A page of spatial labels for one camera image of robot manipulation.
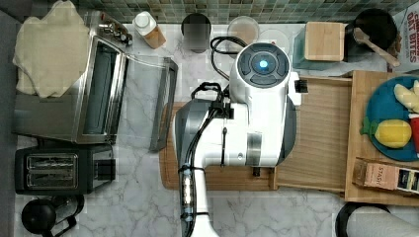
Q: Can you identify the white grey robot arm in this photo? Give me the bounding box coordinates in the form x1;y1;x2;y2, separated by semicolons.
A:
172;42;306;237

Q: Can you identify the black utensil pot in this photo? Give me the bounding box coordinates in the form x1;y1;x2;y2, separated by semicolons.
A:
344;8;397;62

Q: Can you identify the blue plate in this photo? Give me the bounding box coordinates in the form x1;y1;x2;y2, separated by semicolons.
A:
365;76;418;162

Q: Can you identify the wooden spoon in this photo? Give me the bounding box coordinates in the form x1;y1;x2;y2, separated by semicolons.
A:
354;28;400;67

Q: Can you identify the red toy item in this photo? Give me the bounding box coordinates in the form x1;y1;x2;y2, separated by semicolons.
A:
409;114;419;154

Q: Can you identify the wooden drawer cabinet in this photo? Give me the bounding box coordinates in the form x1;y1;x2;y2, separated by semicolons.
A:
345;70;418;206

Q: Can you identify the dark glass cup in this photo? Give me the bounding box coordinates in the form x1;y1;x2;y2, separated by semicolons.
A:
181;13;211;53

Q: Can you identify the white round lid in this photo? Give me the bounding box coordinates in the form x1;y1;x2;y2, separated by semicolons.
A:
258;29;291;53

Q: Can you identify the yellow toy lemon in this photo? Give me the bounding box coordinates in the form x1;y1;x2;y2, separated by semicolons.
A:
360;117;412;149

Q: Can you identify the wooden drawer with knob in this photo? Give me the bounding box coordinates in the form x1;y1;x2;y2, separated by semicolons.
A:
260;76;352;193

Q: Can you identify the beige folded cloth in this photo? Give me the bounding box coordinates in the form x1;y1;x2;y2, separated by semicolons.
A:
13;0;89;98

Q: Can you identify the oat bites cereal box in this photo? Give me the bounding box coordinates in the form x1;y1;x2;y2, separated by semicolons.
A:
393;3;419;73

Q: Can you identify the bamboo cutting board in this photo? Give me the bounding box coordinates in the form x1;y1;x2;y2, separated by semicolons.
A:
159;99;284;191

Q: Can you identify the stainless steel toaster oven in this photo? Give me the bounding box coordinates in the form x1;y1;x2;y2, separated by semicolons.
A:
13;11;178;151

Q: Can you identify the white cap spice bottle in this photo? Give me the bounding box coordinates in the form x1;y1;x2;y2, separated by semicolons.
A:
132;11;166;49

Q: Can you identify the pale toy banana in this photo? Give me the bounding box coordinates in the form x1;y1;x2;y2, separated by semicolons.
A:
393;80;419;114

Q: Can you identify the stash tea box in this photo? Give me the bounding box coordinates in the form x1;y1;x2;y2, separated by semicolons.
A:
352;159;419;196

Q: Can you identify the glass container bamboo lid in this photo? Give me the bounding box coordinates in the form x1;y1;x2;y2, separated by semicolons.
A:
293;22;345;70

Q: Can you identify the clear lidded jar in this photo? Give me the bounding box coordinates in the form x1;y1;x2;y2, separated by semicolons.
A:
227;16;260;43

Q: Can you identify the black slot toaster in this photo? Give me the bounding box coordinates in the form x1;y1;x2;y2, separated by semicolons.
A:
15;144;116;196

